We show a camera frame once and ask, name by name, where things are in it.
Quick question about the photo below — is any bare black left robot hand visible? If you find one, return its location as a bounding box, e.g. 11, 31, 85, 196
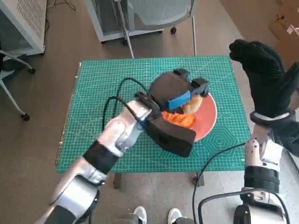
149, 68, 210, 112

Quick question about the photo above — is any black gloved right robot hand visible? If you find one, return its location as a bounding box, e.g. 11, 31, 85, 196
228, 39, 299, 117

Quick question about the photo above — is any round toy bread bun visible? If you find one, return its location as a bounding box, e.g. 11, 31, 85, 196
182, 95, 203, 115

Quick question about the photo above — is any long striped toy bread loaf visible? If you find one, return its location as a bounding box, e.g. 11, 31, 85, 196
162, 111, 196, 130

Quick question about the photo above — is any pink bowl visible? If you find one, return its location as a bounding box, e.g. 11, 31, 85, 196
186, 93, 219, 142

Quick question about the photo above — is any brown cardboard box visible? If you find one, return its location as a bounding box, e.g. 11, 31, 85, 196
268, 0, 299, 63

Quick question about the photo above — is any green cutting mat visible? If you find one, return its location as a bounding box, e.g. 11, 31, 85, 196
56, 56, 252, 173

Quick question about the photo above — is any grey mesh chair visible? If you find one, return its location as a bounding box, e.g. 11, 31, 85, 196
116, 0, 198, 58

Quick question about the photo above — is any white perforated wheeled cabinet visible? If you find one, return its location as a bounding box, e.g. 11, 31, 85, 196
86, 0, 178, 45

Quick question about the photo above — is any white left robot foot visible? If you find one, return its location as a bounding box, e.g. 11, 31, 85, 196
133, 205, 147, 224

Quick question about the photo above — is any grey right robot leg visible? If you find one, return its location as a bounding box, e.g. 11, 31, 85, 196
175, 216, 196, 224

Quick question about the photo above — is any large white perforated cabinet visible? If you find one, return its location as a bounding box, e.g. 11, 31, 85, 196
0, 0, 47, 55

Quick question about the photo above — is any grey office chair with casters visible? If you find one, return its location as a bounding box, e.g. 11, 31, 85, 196
0, 49, 36, 121

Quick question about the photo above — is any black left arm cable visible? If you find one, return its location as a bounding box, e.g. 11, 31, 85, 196
102, 96, 145, 131
116, 76, 152, 100

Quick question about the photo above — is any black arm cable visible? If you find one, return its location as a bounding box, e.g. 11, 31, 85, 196
192, 142, 246, 224
116, 76, 152, 100
102, 96, 145, 131
198, 190, 290, 224

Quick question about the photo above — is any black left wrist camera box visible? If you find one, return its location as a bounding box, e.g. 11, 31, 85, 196
146, 116, 197, 157

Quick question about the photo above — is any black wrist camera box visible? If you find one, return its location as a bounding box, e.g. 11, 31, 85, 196
146, 116, 197, 157
271, 116, 299, 159

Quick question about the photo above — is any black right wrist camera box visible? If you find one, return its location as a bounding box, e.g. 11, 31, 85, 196
271, 116, 299, 159

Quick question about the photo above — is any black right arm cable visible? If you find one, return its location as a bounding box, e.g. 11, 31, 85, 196
198, 190, 290, 224
192, 142, 246, 224

